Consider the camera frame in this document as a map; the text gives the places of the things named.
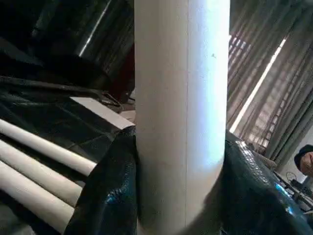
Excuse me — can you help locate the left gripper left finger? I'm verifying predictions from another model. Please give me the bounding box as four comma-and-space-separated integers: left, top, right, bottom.
64, 125, 140, 235

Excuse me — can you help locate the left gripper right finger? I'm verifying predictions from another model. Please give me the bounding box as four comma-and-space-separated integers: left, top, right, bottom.
215, 131, 313, 235

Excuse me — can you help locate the black plastic mat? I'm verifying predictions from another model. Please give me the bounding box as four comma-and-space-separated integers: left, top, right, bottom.
0, 83, 137, 235

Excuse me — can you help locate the person head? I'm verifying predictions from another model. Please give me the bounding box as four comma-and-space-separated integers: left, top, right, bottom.
293, 144, 313, 177

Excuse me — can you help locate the flat white panel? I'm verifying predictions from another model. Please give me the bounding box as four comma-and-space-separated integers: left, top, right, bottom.
70, 96, 136, 131

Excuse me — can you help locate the grey curtain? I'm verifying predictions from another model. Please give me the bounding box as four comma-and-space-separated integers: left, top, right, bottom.
227, 0, 313, 167

